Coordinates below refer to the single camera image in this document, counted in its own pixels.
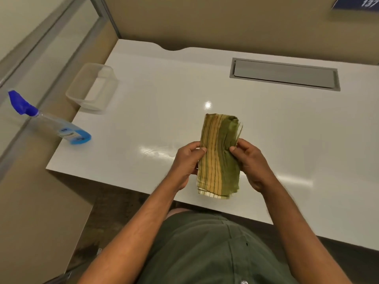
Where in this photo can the person's right hand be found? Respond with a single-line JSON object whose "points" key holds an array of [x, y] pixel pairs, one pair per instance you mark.
{"points": [[254, 167]]}

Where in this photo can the person's left hand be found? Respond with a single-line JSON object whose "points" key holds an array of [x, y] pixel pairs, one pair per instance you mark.
{"points": [[184, 164]]}

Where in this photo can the person's right thumb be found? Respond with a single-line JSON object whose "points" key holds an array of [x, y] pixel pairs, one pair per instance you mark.
{"points": [[236, 152]]}

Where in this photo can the person's left thumb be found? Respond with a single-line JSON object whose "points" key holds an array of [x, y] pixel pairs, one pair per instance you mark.
{"points": [[200, 153]]}

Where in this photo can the green striped cloth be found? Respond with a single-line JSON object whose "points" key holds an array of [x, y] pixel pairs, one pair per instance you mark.
{"points": [[219, 153]]}

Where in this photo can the person's right forearm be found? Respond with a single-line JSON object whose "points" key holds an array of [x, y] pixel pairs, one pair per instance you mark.
{"points": [[299, 233]]}

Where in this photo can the person's left forearm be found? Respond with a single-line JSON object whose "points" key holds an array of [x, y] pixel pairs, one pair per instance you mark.
{"points": [[139, 230]]}

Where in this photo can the person's green shirt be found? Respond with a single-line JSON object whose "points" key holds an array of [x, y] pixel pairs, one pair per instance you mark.
{"points": [[207, 251]]}

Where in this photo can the clear plastic container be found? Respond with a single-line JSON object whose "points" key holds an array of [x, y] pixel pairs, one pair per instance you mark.
{"points": [[92, 87]]}

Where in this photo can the blue spray bottle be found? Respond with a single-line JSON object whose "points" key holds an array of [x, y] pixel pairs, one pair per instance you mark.
{"points": [[53, 124]]}

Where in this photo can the glass partition with metal frame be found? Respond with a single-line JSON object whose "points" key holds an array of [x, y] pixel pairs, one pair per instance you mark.
{"points": [[44, 65]]}

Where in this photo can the blue wall sign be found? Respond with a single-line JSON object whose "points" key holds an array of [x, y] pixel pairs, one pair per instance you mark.
{"points": [[356, 3]]}

